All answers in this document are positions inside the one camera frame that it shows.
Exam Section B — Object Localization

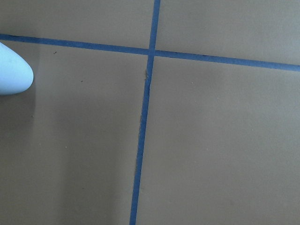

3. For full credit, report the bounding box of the light blue cup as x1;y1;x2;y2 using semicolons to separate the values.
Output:
0;44;34;95

